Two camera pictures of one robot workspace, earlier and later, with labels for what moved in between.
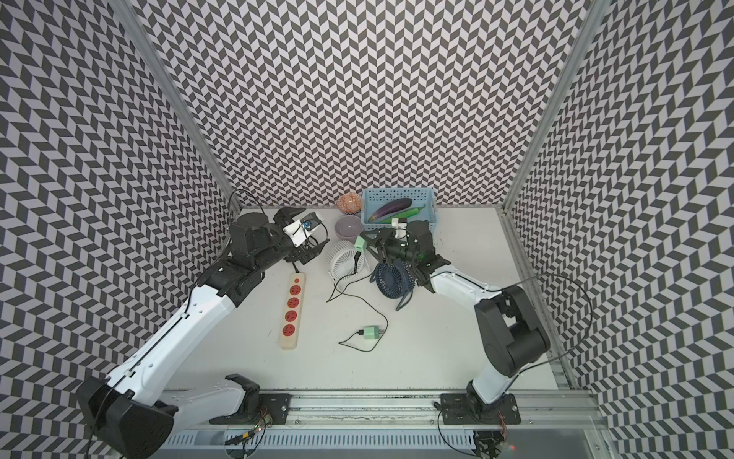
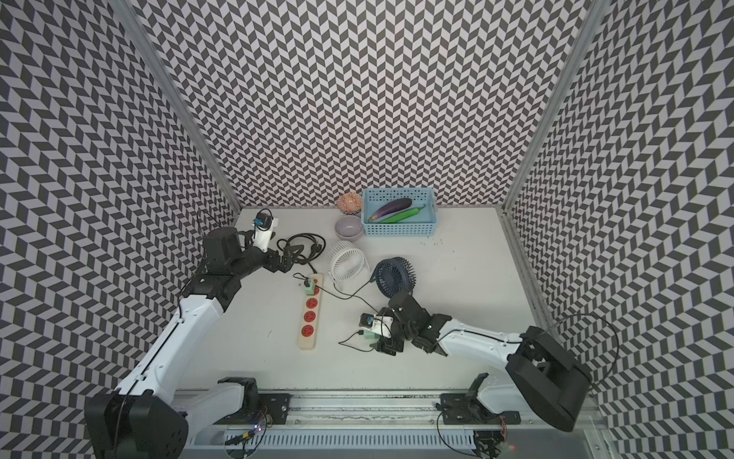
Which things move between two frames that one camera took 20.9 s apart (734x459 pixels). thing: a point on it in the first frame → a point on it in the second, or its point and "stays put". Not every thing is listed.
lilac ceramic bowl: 348,228 stays put
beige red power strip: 292,314 → 311,314
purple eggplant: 392,207 stays put
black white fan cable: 356,268 → 350,297
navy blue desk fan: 394,279 stays put
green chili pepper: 404,214 stays put
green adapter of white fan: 360,244 → 310,290
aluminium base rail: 550,426 stays put
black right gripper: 380,243 → 391,347
